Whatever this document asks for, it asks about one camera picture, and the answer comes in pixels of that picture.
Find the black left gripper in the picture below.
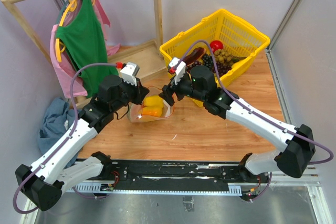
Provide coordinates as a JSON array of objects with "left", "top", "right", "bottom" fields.
[{"left": 111, "top": 76, "right": 150, "bottom": 112}]

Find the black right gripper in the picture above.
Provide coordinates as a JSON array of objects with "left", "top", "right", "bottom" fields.
[{"left": 159, "top": 71, "right": 206, "bottom": 106}]

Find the yellow bell pepper toy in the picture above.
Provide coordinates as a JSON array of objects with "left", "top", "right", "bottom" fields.
[{"left": 143, "top": 95, "right": 164, "bottom": 108}]

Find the clear zip bag orange zipper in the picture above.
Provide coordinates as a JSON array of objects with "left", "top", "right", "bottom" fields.
[{"left": 128, "top": 86, "right": 175, "bottom": 123}]

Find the orange mango toy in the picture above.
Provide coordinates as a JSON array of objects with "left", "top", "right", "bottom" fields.
[{"left": 142, "top": 106, "right": 163, "bottom": 117}]

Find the watermelon slice toy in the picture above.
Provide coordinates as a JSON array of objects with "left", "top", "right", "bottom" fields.
[{"left": 128, "top": 104, "right": 146, "bottom": 123}]

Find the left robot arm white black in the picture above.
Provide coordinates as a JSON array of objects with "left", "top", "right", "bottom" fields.
[{"left": 15, "top": 75, "right": 149, "bottom": 211}]

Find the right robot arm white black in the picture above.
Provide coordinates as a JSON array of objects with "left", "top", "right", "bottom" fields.
[{"left": 159, "top": 66, "right": 316, "bottom": 182}]

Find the green tank top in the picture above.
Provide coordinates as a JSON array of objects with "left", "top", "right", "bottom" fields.
[{"left": 56, "top": 0, "right": 118, "bottom": 98}]

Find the wooden clothes rack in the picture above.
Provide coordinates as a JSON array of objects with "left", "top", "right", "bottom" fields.
[{"left": 0, "top": 0, "right": 169, "bottom": 109}]

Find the dark blue grape bunch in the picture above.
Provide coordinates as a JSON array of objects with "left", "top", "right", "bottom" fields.
[{"left": 201, "top": 54, "right": 214, "bottom": 69}]

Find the dark purple grape bunch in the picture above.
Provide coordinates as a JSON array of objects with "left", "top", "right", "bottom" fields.
[{"left": 186, "top": 61, "right": 232, "bottom": 77}]

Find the tan longan bunch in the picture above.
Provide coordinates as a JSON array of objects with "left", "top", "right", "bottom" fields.
[{"left": 214, "top": 49, "right": 233, "bottom": 64}]

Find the red apple toy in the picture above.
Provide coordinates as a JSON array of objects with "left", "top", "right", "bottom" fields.
[{"left": 210, "top": 40, "right": 224, "bottom": 52}]

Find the pink garment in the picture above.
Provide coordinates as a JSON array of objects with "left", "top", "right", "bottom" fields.
[{"left": 49, "top": 0, "right": 120, "bottom": 98}]

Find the blue cloth heap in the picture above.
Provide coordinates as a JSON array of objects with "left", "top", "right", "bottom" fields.
[{"left": 37, "top": 97, "right": 75, "bottom": 154}]

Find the yellow plastic basket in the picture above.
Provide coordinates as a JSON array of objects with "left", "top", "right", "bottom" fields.
[{"left": 159, "top": 8, "right": 271, "bottom": 108}]

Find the yellow clothes hanger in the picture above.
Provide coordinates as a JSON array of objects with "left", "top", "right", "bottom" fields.
[{"left": 54, "top": 0, "right": 100, "bottom": 63}]

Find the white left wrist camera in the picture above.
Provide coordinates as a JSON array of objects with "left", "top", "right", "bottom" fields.
[{"left": 120, "top": 62, "right": 140, "bottom": 86}]

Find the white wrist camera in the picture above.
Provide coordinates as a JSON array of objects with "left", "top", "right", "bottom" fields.
[
  {"left": 120, "top": 62, "right": 140, "bottom": 86},
  {"left": 168, "top": 57, "right": 186, "bottom": 85}
]

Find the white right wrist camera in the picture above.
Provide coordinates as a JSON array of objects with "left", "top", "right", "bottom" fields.
[{"left": 168, "top": 57, "right": 186, "bottom": 85}]

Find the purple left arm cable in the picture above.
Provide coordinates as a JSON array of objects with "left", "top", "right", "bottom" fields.
[{"left": 12, "top": 62, "right": 124, "bottom": 214}]

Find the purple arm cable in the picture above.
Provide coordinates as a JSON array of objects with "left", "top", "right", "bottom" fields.
[
  {"left": 173, "top": 39, "right": 334, "bottom": 164},
  {"left": 12, "top": 62, "right": 124, "bottom": 214}
]

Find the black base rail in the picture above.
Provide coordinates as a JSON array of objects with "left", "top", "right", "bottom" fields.
[{"left": 69, "top": 159, "right": 269, "bottom": 196}]

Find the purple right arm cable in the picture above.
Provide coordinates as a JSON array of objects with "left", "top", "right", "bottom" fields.
[{"left": 173, "top": 39, "right": 334, "bottom": 164}]

